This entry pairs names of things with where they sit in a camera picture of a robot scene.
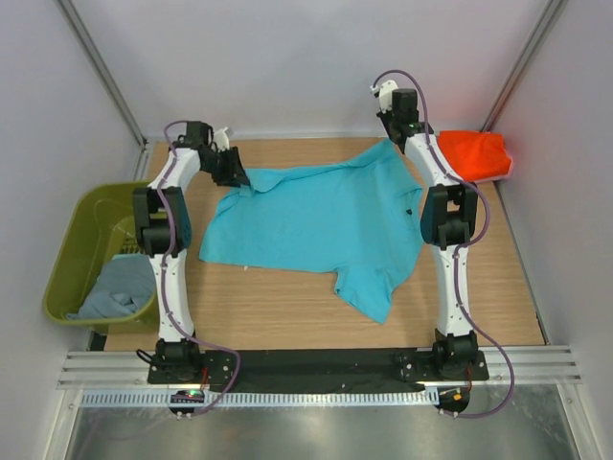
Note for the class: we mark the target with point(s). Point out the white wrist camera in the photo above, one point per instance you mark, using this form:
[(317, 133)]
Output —
[(383, 93), (221, 138)]

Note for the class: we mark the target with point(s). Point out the aluminium frame rail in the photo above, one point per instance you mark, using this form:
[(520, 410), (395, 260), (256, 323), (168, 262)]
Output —
[(520, 365)]

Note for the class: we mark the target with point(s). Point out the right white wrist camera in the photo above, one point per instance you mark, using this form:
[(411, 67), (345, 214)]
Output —
[(383, 93)]

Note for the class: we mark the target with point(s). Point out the olive green plastic bin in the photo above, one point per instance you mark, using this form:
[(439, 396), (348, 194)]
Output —
[(101, 227)]

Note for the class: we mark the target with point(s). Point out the folded orange t shirt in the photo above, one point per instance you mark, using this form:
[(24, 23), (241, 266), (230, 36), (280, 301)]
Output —
[(464, 149)]

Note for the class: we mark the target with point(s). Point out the left aluminium corner post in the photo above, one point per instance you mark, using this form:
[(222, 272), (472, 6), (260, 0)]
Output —
[(94, 56)]

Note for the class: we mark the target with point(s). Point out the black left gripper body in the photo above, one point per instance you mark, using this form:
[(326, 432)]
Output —
[(216, 160)]

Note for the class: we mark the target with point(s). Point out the white slotted cable duct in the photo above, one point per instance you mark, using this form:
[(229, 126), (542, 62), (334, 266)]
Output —
[(188, 399)]

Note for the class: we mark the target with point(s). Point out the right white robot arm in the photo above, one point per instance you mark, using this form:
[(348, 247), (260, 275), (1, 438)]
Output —
[(447, 224)]

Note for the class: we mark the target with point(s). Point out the right aluminium corner post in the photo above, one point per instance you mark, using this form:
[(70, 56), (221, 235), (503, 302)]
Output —
[(542, 28)]

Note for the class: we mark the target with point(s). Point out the grey blue t shirt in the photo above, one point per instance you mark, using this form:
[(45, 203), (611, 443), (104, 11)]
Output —
[(125, 285)]

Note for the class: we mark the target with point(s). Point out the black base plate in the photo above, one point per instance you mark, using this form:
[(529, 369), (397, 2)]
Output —
[(332, 371)]

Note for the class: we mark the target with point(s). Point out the folded pink t shirt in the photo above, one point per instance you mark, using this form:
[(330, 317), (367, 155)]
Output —
[(495, 167)]

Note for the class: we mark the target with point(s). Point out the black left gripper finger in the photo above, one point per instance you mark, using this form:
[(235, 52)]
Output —
[(226, 180), (240, 177)]

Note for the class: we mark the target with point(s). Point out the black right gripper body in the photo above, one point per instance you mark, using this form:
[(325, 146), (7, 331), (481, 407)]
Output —
[(387, 120)]

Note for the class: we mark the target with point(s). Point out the teal t shirt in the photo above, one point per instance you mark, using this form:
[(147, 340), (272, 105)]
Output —
[(357, 219)]

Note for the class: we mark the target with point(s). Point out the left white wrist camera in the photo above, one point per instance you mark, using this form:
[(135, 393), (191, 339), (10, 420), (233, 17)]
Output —
[(221, 138)]

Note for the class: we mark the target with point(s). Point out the aluminium corner post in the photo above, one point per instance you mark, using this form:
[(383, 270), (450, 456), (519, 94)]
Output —
[(542, 28), (94, 56)]

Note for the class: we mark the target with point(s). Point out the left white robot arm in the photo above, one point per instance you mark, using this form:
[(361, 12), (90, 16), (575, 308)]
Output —
[(164, 233)]

